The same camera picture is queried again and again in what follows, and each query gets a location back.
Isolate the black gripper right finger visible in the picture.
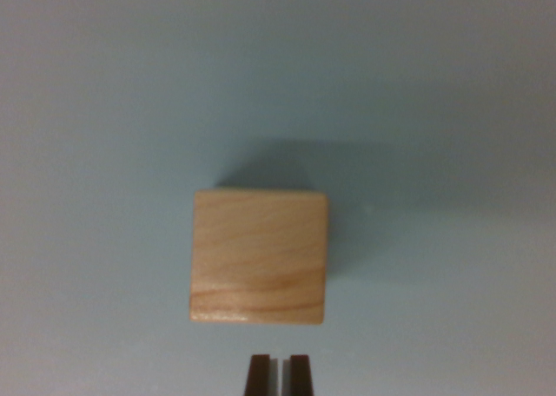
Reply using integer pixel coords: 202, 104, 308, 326
281, 354, 315, 396

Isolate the light wooden cube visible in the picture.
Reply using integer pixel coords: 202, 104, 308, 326
188, 188, 328, 327

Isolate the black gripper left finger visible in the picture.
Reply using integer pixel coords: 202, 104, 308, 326
244, 354, 280, 396

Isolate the pale blue plastic bin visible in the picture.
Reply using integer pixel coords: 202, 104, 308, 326
0, 0, 556, 396

